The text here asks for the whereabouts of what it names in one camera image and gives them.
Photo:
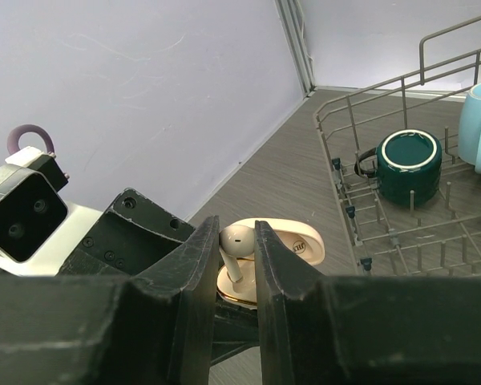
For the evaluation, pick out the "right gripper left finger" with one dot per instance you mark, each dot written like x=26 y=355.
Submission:
x=152 y=328

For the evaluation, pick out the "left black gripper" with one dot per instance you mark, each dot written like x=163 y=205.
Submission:
x=136 y=240

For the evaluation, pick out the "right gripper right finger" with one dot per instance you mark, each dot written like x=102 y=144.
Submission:
x=318 y=329

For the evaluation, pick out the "pink earbud top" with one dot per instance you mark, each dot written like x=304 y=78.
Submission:
x=236 y=241

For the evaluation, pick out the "dark green mug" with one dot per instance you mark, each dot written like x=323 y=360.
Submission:
x=407 y=165

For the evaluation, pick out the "light blue mug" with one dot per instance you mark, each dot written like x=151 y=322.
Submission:
x=469 y=138

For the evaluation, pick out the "grey wire dish rack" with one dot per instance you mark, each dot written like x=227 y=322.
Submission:
x=441 y=238

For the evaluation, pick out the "aluminium frame post left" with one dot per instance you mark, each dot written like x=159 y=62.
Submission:
x=293 y=21

